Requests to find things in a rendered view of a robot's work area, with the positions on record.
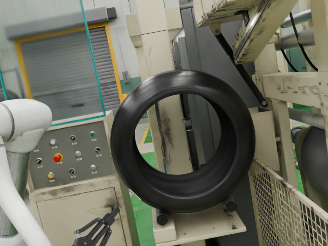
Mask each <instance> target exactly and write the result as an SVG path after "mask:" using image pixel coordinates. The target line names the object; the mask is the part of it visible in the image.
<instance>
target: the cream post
mask: <svg viewBox="0 0 328 246"><path fill-rule="evenodd" d="M134 1H135V6H136V11H137V16H138V22H139V30H140V32H141V37H142V45H143V49H144V55H145V60H146V65H147V70H148V75H149V77H151V76H153V75H155V74H158V73H161V72H165V71H169V70H175V67H174V61H173V56H172V51H171V45H170V39H169V34H168V28H167V23H166V17H165V11H164V4H163V0H134ZM154 107H155V112H156V117H157V123H158V128H159V133H160V138H161V143H162V149H163V154H164V161H165V166H166V171H167V174H174V175H180V174H187V173H190V172H193V169H192V164H191V158H190V153H189V147H188V142H187V136H186V130H185V123H184V118H183V112H182V106H181V101H180V95H179V94H178V95H173V96H170V97H167V98H164V99H162V100H160V101H158V102H157V103H155V104H154ZM180 246H206V244H205V239H204V240H199V241H194V242H190V243H185V244H180Z"/></svg>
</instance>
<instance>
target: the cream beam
mask: <svg viewBox="0 0 328 246"><path fill-rule="evenodd" d="M192 1H193V7H194V13H195V19H196V22H195V23H196V25H197V27H198V28H199V27H204V26H209V25H210V24H213V23H218V22H223V23H226V22H231V21H238V20H243V16H242V14H239V15H234V13H236V12H237V11H240V10H242V11H244V10H247V11H248V10H249V8H250V7H252V6H254V5H255V4H257V3H258V2H260V1H261V0H218V1H217V2H216V0H192Z"/></svg>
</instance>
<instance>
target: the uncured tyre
mask: <svg viewBox="0 0 328 246"><path fill-rule="evenodd" d="M178 94H194V95H199V96H202V97H203V98H205V99H206V100H207V101H208V102H209V103H210V104H211V105H212V107H213V108H214V110H215V111H216V113H217V115H218V118H219V121H220V126H221V137H220V142H219V145H218V148H217V150H216V152H215V154H214V155H213V157H212V158H211V159H210V160H209V161H208V162H207V163H206V164H205V165H204V166H202V167H201V168H199V169H198V170H195V171H193V172H190V173H187V174H180V175H174V174H167V173H164V172H161V171H159V170H157V169H155V168H154V167H152V166H151V165H150V164H149V163H148V162H147V161H146V160H145V159H144V158H143V157H142V155H141V154H140V152H139V150H138V147H137V144H136V139H135V129H136V127H137V124H138V122H139V121H140V119H141V117H142V116H143V115H144V113H145V112H146V111H147V110H148V109H149V108H150V107H151V106H153V105H154V104H155V103H157V102H158V101H160V100H162V99H164V98H167V97H170V96H173V95H178ZM110 149H111V156H112V160H113V164H114V166H115V169H116V171H117V173H118V175H119V177H120V179H121V180H122V182H123V183H124V185H125V186H126V187H127V188H128V189H131V190H132V191H133V192H134V193H135V194H136V195H137V196H138V197H139V198H140V199H141V201H143V202H144V203H146V204H148V205H149V206H151V207H154V208H156V209H159V210H162V211H166V212H172V213H193V212H198V211H202V210H205V209H208V208H211V207H213V206H215V205H217V204H219V203H221V202H222V201H224V200H225V199H226V198H228V197H229V196H230V195H231V194H232V193H233V192H234V191H235V190H236V189H237V188H238V187H239V186H240V185H241V183H242V182H243V180H244V179H245V177H246V176H247V174H248V172H249V170H250V167H251V164H252V161H253V158H254V153H255V129H254V124H253V120H252V117H251V114H250V112H249V109H248V107H247V106H246V104H245V102H244V101H243V99H242V98H241V97H240V95H239V94H238V93H237V92H236V91H235V90H234V89H233V88H232V87H231V86H230V85H228V84H227V83H226V82H224V81H223V80H221V79H219V78H217V77H215V76H213V75H211V74H208V73H205V72H202V71H197V70H189V69H179V70H169V71H165V72H161V73H158V74H155V75H153V76H151V77H149V78H147V79H145V80H144V81H142V82H141V83H140V84H138V85H137V86H136V87H135V88H134V89H133V90H132V91H131V92H130V93H129V94H128V95H127V97H126V98H125V99H124V101H123V102H122V104H121V105H120V107H119V109H118V111H117V113H116V115H115V118H114V121H113V124H112V128H111V135H110Z"/></svg>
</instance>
